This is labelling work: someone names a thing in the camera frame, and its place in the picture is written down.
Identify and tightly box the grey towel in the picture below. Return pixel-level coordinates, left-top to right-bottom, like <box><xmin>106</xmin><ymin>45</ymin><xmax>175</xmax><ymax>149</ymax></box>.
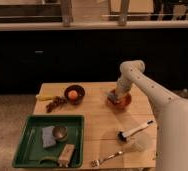
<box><xmin>107</xmin><ymin>92</ymin><xmax>118</xmax><ymax>103</ymax></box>

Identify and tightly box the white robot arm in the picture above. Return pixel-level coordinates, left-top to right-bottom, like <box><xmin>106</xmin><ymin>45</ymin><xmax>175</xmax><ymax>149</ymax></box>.
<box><xmin>115</xmin><ymin>60</ymin><xmax>188</xmax><ymax>171</ymax></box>

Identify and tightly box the dark brown bowl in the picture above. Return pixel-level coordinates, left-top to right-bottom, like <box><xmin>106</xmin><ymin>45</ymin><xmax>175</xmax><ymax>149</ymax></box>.
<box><xmin>64</xmin><ymin>85</ymin><xmax>85</xmax><ymax>104</ymax></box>

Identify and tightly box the orange fruit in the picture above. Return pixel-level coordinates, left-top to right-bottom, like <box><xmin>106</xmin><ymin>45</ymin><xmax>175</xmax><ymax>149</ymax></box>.
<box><xmin>68</xmin><ymin>90</ymin><xmax>78</xmax><ymax>100</ymax></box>

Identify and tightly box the orange-red bowl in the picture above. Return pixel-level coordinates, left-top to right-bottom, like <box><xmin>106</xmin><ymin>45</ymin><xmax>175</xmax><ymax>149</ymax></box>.
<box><xmin>106</xmin><ymin>90</ymin><xmax>132</xmax><ymax>110</ymax></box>

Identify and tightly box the yellow banana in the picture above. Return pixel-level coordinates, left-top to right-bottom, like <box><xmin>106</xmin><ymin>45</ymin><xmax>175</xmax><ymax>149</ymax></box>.
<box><xmin>36</xmin><ymin>94</ymin><xmax>55</xmax><ymax>101</ymax></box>

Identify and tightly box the small metal cup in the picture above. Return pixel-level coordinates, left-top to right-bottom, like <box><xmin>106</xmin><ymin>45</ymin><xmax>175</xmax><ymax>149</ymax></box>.
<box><xmin>52</xmin><ymin>126</ymin><xmax>67</xmax><ymax>141</ymax></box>

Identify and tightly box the grey sponge block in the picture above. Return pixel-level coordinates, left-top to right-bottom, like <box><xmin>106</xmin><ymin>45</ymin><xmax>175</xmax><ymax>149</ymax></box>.
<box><xmin>42</xmin><ymin>126</ymin><xmax>56</xmax><ymax>148</ymax></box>

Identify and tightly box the white round lidded cup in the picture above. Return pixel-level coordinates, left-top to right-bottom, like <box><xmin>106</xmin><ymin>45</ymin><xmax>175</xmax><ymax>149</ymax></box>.
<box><xmin>131</xmin><ymin>133</ymin><xmax>152</xmax><ymax>152</ymax></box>

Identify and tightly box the wooden block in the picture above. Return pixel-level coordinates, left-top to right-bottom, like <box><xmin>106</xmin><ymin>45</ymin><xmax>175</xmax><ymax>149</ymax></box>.
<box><xmin>58</xmin><ymin>144</ymin><xmax>75</xmax><ymax>168</ymax></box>

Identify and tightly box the silver fork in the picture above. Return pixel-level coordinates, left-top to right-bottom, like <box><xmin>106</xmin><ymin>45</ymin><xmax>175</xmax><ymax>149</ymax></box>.
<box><xmin>90</xmin><ymin>150</ymin><xmax>124</xmax><ymax>167</ymax></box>

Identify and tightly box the green curved vegetable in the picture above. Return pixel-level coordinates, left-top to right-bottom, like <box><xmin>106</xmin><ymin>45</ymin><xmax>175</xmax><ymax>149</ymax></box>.
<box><xmin>39</xmin><ymin>156</ymin><xmax>58</xmax><ymax>164</ymax></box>

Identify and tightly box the green plastic tray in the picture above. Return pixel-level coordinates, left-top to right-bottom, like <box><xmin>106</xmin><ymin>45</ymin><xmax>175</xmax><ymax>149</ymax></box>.
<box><xmin>12</xmin><ymin>115</ymin><xmax>84</xmax><ymax>168</ymax></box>

